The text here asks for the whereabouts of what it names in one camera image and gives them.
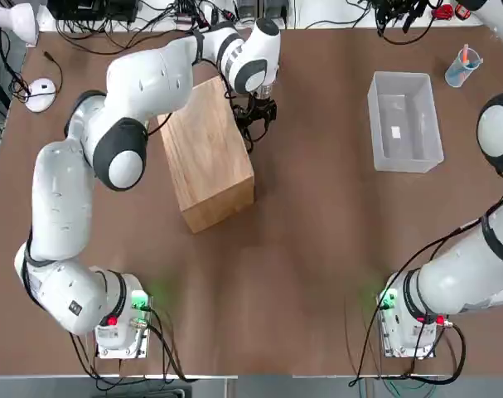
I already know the white desk lamp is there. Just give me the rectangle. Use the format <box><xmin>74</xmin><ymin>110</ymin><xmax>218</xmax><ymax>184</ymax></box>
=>
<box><xmin>0</xmin><ymin>2</ymin><xmax>58</xmax><ymax>114</ymax></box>

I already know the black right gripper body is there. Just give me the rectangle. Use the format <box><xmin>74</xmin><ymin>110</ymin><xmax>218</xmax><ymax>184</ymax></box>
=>
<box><xmin>375</xmin><ymin>0</ymin><xmax>429</xmax><ymax>10</ymax></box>

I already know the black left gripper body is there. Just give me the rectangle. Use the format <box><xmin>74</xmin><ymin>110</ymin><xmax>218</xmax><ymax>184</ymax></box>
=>
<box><xmin>247</xmin><ymin>94</ymin><xmax>278</xmax><ymax>115</ymax></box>

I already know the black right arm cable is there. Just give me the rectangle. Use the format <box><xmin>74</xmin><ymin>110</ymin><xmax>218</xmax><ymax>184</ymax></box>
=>
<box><xmin>349</xmin><ymin>16</ymin><xmax>491</xmax><ymax>386</ymax></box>

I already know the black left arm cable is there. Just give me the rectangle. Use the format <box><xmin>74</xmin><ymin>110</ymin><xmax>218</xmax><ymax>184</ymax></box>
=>
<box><xmin>21</xmin><ymin>24</ymin><xmax>285</xmax><ymax>383</ymax></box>

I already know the black electronics box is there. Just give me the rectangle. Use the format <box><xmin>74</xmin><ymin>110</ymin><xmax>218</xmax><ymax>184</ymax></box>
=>
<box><xmin>46</xmin><ymin>0</ymin><xmax>138</xmax><ymax>22</ymax></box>

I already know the light wooden drawer cabinet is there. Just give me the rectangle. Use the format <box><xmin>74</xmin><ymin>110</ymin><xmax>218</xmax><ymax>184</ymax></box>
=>
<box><xmin>156</xmin><ymin>75</ymin><xmax>255</xmax><ymax>235</ymax></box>

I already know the clear plastic cup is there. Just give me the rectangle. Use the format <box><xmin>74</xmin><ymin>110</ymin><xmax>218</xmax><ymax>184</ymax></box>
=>
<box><xmin>443</xmin><ymin>43</ymin><xmax>484</xmax><ymax>88</ymax></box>

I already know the clear plastic box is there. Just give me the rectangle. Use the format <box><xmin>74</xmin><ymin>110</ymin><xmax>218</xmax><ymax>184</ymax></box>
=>
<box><xmin>366</xmin><ymin>70</ymin><xmax>445</xmax><ymax>173</ymax></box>

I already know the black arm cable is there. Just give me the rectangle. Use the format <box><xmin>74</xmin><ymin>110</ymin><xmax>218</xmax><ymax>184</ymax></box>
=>
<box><xmin>349</xmin><ymin>16</ymin><xmax>491</xmax><ymax>386</ymax></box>
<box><xmin>21</xmin><ymin>24</ymin><xmax>285</xmax><ymax>383</ymax></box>

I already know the aluminium frame post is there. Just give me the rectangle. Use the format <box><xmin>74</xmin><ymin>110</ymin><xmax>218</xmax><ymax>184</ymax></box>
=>
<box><xmin>254</xmin><ymin>0</ymin><xmax>265</xmax><ymax>37</ymax></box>

